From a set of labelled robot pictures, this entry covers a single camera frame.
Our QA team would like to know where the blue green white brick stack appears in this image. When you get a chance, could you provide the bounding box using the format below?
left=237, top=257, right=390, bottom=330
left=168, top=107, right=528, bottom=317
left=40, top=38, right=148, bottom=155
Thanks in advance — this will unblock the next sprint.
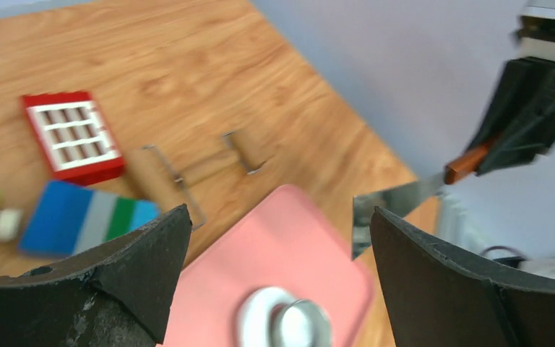
left=18, top=180, right=160, bottom=257

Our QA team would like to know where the metal dough scraper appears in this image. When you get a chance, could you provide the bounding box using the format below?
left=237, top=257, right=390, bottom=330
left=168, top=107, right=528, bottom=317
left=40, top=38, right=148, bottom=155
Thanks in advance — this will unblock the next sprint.
left=351, top=137, right=496, bottom=260

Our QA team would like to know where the red window toy brick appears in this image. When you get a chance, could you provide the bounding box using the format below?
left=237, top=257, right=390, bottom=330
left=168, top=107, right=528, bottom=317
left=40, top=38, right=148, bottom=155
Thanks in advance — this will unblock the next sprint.
left=20, top=90, right=126, bottom=186

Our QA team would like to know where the wooden dough roller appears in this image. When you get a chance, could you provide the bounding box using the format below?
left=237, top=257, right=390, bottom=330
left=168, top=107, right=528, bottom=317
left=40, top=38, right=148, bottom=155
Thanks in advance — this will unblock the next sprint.
left=124, top=129, right=268, bottom=231

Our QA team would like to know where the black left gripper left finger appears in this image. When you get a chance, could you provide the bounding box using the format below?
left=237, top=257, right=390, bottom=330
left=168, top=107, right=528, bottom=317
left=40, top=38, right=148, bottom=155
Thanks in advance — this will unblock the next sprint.
left=0, top=205, right=192, bottom=346

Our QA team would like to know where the pink rectangular tray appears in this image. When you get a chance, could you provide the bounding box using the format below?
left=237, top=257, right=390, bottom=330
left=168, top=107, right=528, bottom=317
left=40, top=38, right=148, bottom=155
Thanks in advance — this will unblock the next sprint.
left=164, top=185, right=374, bottom=346

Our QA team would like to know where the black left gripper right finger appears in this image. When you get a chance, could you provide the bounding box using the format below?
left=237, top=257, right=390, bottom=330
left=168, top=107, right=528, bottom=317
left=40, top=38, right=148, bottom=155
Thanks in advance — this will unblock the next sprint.
left=370, top=207, right=555, bottom=346

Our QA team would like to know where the white dough ball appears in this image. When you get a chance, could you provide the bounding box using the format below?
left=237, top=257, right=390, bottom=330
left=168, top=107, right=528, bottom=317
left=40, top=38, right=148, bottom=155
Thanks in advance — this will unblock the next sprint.
left=236, top=286, right=297, bottom=347

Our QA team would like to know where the round metal cutter ring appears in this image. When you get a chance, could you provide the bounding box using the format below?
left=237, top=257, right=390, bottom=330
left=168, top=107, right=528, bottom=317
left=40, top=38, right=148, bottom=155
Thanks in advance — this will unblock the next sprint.
left=270, top=299, right=333, bottom=347

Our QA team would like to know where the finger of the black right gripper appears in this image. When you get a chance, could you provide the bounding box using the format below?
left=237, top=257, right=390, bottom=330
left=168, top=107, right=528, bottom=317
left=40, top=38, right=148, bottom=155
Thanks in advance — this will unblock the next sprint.
left=468, top=58, right=555, bottom=175

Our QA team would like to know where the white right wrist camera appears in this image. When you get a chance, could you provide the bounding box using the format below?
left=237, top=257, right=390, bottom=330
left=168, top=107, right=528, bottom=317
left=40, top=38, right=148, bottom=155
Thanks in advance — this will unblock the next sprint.
left=516, top=0, right=555, bottom=61

